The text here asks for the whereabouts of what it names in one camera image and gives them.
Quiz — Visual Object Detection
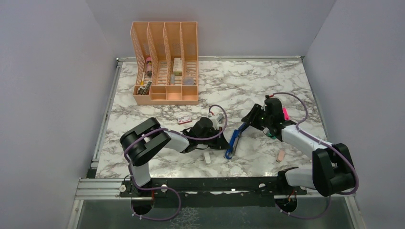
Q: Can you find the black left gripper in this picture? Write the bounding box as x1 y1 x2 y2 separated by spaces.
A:
197 127 231 150

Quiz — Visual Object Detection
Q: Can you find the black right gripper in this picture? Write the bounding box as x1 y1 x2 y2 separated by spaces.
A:
241 104 272 131

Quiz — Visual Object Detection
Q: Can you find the red white staple box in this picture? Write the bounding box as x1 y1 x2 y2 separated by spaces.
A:
177 115 192 125

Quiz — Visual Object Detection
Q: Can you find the small white stapler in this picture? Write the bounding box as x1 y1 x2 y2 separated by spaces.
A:
203 152 211 164

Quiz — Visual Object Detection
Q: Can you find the blue stapler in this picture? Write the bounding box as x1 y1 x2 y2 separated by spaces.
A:
224 123 249 160

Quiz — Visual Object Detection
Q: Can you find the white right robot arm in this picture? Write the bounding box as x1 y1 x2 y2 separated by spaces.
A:
242 97 359 197

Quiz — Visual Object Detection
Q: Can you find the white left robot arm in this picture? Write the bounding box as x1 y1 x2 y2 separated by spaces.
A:
119 117 230 196

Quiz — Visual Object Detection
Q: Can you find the green eraser block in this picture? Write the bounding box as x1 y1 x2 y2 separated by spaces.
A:
266 132 276 138

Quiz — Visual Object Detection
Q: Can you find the pink highlighter marker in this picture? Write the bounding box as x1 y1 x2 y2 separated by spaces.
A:
282 107 290 121

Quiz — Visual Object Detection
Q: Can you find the pink eraser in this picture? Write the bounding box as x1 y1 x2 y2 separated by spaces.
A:
276 149 285 163

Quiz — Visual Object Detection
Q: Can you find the clear tape roll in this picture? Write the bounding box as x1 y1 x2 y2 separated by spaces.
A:
183 77 195 85

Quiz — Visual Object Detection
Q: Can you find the green white small box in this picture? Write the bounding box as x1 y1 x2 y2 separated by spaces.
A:
172 57 183 76

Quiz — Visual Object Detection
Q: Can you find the black label card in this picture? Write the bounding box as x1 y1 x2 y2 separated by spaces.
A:
137 81 152 95

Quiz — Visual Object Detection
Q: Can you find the orange plastic desk organizer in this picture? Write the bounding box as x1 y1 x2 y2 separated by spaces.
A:
130 21 199 105

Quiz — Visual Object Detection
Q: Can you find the pink glue stick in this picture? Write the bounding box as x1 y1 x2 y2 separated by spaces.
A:
145 57 153 77

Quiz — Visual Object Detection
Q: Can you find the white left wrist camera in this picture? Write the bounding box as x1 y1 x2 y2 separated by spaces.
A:
209 114 224 130

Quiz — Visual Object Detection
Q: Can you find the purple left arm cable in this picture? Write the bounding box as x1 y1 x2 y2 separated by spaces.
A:
123 104 228 222

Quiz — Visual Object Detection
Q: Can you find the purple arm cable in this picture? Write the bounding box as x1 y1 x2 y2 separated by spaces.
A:
269 92 360 220
123 104 228 222

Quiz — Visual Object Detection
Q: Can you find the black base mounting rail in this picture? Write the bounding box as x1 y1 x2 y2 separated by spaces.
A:
119 177 307 208

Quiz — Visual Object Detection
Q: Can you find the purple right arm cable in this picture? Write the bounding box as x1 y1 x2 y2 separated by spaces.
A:
269 92 360 220

